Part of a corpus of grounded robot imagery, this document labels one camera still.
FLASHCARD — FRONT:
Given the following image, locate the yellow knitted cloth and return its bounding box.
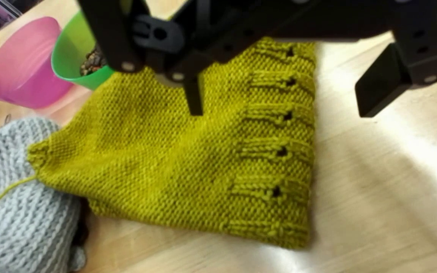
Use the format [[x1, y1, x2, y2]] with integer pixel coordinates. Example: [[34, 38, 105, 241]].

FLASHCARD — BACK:
[[25, 37, 316, 251]]

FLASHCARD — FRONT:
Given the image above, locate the green plastic bowl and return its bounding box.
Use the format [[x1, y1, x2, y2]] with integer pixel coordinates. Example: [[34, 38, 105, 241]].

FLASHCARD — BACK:
[[49, 11, 116, 93]]

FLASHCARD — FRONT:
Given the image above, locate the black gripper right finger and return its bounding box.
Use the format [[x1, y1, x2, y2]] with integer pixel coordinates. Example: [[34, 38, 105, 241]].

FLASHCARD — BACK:
[[353, 0, 437, 120]]

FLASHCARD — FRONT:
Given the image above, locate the pink plastic bowl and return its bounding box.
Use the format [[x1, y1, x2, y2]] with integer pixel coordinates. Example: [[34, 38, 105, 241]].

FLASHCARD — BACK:
[[0, 15, 75, 111]]

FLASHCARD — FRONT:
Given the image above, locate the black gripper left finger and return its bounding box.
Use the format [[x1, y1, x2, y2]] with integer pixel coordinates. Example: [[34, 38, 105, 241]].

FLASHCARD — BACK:
[[75, 0, 206, 117]]

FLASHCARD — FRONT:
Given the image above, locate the grey knitted cloth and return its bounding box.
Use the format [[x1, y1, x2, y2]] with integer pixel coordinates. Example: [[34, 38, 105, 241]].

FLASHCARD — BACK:
[[0, 116, 87, 273]]

